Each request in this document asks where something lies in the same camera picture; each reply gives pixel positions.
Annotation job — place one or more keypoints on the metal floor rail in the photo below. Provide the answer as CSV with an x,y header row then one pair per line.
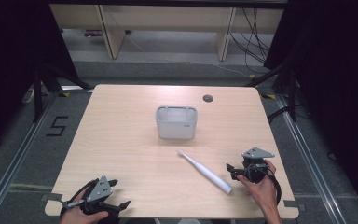
x,y
15,161
310,161

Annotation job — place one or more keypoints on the grey plastic storage box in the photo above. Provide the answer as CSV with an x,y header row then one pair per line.
x,y
176,129

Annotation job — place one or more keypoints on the dark round table grommet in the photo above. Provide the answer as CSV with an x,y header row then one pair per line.
x,y
208,98

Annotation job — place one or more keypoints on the black metal stand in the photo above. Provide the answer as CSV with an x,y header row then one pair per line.
x,y
292,93
38,93

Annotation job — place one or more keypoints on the black curtain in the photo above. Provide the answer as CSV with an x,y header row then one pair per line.
x,y
338,77
12,62

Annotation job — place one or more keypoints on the person's right hand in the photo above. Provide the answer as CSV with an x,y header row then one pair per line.
x,y
261,193

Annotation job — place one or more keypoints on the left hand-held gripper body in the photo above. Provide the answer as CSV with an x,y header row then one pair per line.
x,y
101,190

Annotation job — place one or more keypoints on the beige wooden desk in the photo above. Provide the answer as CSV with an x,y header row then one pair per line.
x,y
167,18

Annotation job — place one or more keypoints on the person's left hand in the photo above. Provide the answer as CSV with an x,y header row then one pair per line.
x,y
74,217

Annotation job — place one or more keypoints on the grey tape strip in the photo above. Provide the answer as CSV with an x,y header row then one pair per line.
x,y
293,204

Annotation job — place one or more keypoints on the white electric toothbrush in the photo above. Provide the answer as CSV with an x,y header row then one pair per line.
x,y
208,174

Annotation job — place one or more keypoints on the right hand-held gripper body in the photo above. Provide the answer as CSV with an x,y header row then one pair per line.
x,y
254,169

